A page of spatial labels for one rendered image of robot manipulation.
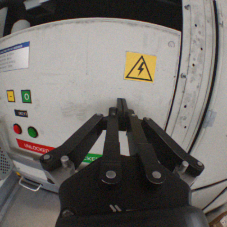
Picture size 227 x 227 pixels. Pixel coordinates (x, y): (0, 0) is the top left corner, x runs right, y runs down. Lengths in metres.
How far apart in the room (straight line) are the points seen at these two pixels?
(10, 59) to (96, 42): 0.21
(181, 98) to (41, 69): 0.33
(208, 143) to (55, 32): 0.51
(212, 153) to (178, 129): 0.22
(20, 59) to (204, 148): 0.57
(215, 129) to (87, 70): 0.40
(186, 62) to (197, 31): 0.10
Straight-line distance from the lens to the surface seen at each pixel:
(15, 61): 0.32
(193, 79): 0.33
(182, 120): 0.34
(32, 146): 0.37
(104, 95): 0.22
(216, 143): 0.48
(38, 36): 0.28
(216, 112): 0.39
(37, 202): 0.54
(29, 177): 0.52
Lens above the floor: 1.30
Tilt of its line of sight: 23 degrees down
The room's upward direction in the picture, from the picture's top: 5 degrees clockwise
